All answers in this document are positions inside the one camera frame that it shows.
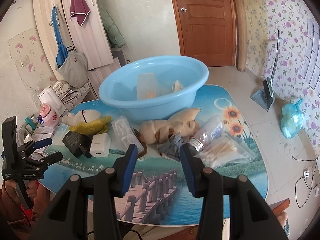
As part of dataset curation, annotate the black power adapter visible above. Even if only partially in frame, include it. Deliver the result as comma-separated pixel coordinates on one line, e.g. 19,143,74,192
62,131,92,158

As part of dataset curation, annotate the white plush toy yellow net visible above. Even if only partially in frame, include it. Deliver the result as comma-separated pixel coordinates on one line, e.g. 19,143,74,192
62,109,112,136

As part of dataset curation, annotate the white charger cube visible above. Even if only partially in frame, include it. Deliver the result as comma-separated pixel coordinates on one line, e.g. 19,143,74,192
89,133,111,158

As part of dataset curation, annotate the zip bag of cotton swabs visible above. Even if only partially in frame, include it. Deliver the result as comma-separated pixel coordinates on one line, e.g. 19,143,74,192
195,133,257,169

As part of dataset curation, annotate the clear plastic box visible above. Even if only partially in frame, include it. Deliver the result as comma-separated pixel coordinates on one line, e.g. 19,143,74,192
111,115,144,153

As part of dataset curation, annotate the grey wrapper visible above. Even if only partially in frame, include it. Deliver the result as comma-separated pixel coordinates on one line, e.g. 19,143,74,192
156,133,184,162

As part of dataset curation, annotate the clear bag tan card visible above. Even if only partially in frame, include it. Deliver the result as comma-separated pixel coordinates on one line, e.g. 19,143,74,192
137,73,157,100

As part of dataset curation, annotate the person left hand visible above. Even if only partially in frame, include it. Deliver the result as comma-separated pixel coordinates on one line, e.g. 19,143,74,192
3,180,37,203

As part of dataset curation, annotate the pink small appliance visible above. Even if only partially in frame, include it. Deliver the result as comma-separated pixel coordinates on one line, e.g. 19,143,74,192
40,103,59,129

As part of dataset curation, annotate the wooden stool corner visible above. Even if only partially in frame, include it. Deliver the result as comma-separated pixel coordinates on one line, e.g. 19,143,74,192
269,198,290,216

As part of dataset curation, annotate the grey tote bag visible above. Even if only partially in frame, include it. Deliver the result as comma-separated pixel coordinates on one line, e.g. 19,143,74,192
55,46,88,88

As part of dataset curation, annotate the clear jar of swabs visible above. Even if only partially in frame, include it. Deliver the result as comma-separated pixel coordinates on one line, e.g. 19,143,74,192
186,115,224,155

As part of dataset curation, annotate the blue plastic trash bag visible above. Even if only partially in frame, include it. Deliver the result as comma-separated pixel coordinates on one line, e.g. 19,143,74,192
280,99,304,139

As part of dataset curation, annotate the beige plush dog toy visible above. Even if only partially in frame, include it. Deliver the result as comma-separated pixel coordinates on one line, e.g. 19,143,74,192
139,108,201,144

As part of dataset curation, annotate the light blue plastic basin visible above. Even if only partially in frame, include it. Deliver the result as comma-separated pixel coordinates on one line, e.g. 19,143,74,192
99,55,209,124

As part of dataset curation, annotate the grey dustpan with broom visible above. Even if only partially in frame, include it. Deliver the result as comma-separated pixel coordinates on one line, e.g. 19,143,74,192
251,30,280,112

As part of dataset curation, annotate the green quilted jacket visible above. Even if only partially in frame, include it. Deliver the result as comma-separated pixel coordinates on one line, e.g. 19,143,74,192
97,0,126,48

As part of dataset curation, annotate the white wardrobe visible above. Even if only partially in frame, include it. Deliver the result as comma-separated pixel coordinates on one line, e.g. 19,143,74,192
31,0,115,81

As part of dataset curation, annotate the maroon hanging towel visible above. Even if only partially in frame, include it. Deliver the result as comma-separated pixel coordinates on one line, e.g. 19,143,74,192
70,0,91,27

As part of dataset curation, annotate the brown wooden door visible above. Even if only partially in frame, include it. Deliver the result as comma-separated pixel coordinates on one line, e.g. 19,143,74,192
172,0,236,67

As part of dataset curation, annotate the blue hanging strap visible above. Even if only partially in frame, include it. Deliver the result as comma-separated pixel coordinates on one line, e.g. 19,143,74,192
50,4,69,67

